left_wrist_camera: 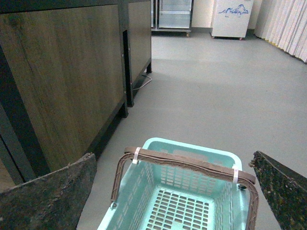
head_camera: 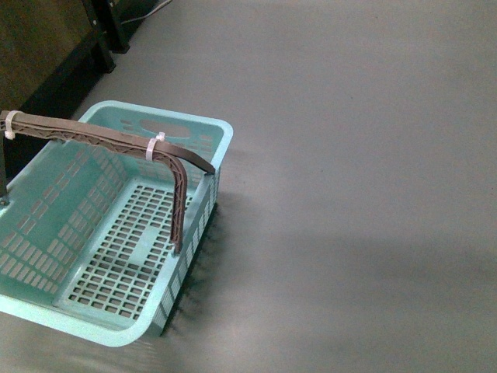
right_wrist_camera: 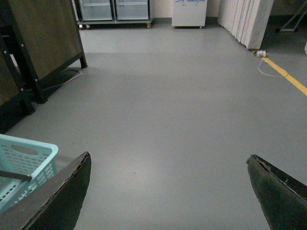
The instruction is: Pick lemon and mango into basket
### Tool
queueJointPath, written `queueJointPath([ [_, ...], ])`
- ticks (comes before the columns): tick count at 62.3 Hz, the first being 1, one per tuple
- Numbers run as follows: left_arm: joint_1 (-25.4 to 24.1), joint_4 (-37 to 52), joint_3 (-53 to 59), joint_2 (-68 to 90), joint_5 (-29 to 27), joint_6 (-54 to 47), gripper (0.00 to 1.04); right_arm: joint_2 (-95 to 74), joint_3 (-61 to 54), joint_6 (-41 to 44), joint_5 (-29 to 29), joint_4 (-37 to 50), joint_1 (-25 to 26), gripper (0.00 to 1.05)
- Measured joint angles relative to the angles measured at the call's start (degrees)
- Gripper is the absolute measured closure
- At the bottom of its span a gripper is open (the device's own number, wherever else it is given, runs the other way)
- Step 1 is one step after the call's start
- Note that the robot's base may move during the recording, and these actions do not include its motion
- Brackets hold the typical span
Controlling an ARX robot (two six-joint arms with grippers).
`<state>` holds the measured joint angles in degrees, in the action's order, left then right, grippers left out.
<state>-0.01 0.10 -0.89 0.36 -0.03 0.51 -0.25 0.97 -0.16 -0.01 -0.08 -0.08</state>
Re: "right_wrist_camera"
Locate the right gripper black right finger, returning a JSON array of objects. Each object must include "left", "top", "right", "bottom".
[{"left": 247, "top": 154, "right": 307, "bottom": 230}]

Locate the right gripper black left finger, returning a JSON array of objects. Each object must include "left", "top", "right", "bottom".
[{"left": 0, "top": 152, "right": 92, "bottom": 230}]

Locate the brown basket handle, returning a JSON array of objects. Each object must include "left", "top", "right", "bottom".
[{"left": 0, "top": 170, "right": 32, "bottom": 182}]

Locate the light blue plastic basket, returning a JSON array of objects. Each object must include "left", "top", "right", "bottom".
[{"left": 0, "top": 134, "right": 59, "bottom": 212}]

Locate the white power strip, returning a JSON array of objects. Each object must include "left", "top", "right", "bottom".
[{"left": 254, "top": 50, "right": 267, "bottom": 58}]

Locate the dark wooden display stand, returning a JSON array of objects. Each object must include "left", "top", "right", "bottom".
[{"left": 0, "top": 0, "right": 87, "bottom": 133}]

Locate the white folding partition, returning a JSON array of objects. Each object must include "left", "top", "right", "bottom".
[{"left": 218, "top": 0, "right": 274, "bottom": 50}]

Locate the glass door refrigerator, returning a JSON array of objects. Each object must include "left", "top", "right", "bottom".
[{"left": 73, "top": 0, "right": 154, "bottom": 29}]

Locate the white chest freezer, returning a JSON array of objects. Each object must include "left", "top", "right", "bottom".
[{"left": 172, "top": 0, "right": 208, "bottom": 29}]

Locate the white cable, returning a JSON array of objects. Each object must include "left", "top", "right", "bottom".
[{"left": 258, "top": 57, "right": 288, "bottom": 78}]

